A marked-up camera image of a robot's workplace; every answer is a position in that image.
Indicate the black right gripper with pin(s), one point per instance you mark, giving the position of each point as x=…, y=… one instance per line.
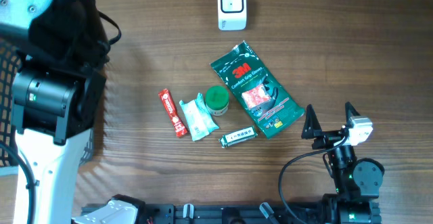
x=312, y=129

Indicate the small orange white packet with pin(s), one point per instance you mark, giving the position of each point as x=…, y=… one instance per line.
x=256, y=96

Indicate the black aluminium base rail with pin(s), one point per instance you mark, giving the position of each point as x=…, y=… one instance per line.
x=250, y=214

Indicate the white barcode scanner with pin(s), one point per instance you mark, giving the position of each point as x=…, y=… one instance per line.
x=232, y=14

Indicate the grey plastic basket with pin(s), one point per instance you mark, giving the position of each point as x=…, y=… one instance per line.
x=9, y=67

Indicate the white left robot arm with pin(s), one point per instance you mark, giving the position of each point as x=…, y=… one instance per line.
x=63, y=47

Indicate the dark green snack bar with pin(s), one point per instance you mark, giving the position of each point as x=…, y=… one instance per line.
x=238, y=136

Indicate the green lid jar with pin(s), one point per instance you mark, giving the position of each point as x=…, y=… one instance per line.
x=217, y=100

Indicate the red Nescafe sachet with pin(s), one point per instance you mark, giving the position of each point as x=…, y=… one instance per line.
x=168, y=103

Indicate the green 3M gloves packet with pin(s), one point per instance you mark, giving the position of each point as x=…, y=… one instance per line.
x=241, y=70

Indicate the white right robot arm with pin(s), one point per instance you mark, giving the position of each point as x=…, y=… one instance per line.
x=357, y=181

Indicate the mint wet wipes packet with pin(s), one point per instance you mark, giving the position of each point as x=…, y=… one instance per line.
x=199, y=119

